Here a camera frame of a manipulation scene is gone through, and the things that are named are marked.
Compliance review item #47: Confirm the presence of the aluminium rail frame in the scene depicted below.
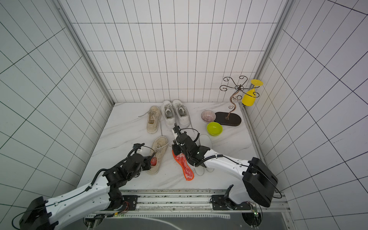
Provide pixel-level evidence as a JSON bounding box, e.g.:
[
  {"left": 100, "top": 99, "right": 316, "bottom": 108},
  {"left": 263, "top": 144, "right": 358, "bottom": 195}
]
[{"left": 84, "top": 190, "right": 291, "bottom": 221}]

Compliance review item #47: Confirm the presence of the pink marbled bowl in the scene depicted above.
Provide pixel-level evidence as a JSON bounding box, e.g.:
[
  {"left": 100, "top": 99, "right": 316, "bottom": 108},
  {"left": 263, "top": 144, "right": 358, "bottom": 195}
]
[{"left": 201, "top": 110, "right": 216, "bottom": 123}]

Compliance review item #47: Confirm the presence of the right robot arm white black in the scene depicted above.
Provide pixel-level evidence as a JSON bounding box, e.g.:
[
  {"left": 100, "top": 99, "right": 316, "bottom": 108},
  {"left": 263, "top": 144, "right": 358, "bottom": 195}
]
[{"left": 172, "top": 124, "right": 278, "bottom": 210}]

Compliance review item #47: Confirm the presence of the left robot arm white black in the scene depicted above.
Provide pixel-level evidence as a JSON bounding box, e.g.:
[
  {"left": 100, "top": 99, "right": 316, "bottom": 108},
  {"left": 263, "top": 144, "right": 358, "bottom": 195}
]
[{"left": 14, "top": 143, "right": 156, "bottom": 230}]

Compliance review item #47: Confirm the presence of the beige shoe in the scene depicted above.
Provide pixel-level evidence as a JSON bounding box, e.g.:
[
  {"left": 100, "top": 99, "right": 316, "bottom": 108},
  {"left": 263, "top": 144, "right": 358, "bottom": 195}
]
[
  {"left": 140, "top": 105, "right": 161, "bottom": 134},
  {"left": 147, "top": 136, "right": 168, "bottom": 175}
]

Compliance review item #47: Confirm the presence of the black oval stand base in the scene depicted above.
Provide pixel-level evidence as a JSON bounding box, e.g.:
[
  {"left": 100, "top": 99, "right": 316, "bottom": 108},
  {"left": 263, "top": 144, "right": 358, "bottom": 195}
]
[{"left": 214, "top": 112, "right": 242, "bottom": 127}]

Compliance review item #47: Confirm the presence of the yellow plastic goblet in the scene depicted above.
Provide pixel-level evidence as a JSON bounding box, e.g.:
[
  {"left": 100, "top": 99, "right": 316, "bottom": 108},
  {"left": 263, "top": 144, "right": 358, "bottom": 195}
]
[{"left": 242, "top": 79, "right": 263, "bottom": 106}]

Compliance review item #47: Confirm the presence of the white sneaker with laces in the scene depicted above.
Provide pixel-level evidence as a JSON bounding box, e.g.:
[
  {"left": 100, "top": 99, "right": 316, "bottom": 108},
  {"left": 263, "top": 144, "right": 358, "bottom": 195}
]
[{"left": 172, "top": 99, "right": 192, "bottom": 128}]

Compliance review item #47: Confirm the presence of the white shoe insole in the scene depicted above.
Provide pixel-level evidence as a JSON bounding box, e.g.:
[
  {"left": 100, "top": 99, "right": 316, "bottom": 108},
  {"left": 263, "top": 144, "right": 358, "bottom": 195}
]
[
  {"left": 199, "top": 134, "right": 214, "bottom": 173},
  {"left": 194, "top": 166, "right": 206, "bottom": 176}
]

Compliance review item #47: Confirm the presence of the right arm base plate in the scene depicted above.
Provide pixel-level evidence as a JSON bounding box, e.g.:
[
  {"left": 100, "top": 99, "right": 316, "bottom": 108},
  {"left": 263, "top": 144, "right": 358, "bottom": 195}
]
[{"left": 210, "top": 195, "right": 252, "bottom": 211}]

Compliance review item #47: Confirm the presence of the lime green plastic bowl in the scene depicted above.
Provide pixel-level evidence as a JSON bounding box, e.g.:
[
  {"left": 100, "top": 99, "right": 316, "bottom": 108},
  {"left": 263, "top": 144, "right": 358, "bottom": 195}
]
[{"left": 207, "top": 122, "right": 223, "bottom": 137}]

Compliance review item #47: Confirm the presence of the red orange shoe insole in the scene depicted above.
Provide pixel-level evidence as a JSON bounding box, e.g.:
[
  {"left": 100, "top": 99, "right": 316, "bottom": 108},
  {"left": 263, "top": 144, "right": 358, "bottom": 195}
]
[{"left": 172, "top": 150, "right": 195, "bottom": 181}]

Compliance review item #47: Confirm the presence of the curly metal cup stand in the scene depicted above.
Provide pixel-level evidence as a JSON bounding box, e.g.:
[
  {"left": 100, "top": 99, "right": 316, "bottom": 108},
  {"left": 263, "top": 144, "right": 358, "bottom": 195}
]
[{"left": 220, "top": 75, "right": 253, "bottom": 113}]

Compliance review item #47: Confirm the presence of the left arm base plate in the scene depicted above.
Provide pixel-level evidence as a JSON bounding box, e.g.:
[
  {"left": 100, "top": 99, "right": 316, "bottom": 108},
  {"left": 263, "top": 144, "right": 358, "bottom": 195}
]
[{"left": 104, "top": 195, "right": 139, "bottom": 212}]

